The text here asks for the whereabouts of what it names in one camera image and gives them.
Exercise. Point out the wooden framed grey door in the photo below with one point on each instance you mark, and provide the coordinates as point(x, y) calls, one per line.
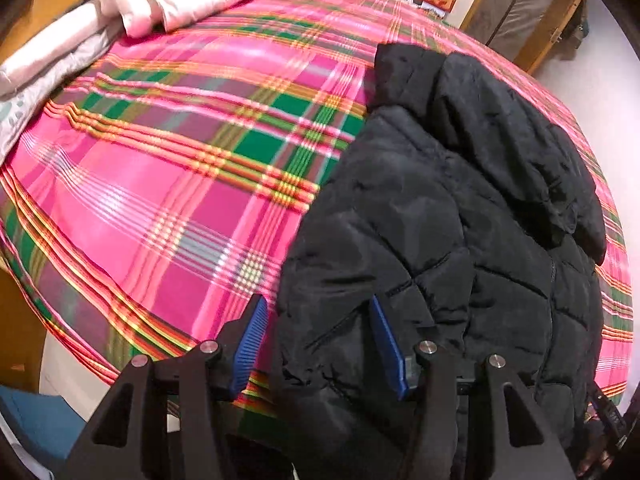
point(525, 15)

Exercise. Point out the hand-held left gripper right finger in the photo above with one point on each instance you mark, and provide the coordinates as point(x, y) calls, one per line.
point(387, 350)

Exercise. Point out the pink plaid bed sheet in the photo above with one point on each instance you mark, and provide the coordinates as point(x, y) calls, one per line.
point(150, 185)

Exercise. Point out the hanging bag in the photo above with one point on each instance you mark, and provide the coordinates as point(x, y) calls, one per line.
point(580, 25)

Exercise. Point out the pink rolled pillow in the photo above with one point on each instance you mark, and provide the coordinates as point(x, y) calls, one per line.
point(50, 50)

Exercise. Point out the black puffer jacket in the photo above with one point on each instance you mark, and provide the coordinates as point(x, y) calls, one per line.
point(450, 220)

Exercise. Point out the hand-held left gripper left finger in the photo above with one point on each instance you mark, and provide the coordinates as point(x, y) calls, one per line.
point(250, 345)

